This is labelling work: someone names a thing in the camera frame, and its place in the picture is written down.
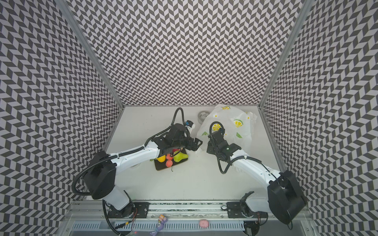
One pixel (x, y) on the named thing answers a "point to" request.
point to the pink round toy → (204, 223)
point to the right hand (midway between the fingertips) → (213, 151)
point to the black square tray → (159, 165)
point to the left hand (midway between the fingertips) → (196, 141)
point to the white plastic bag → (236, 123)
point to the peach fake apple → (169, 163)
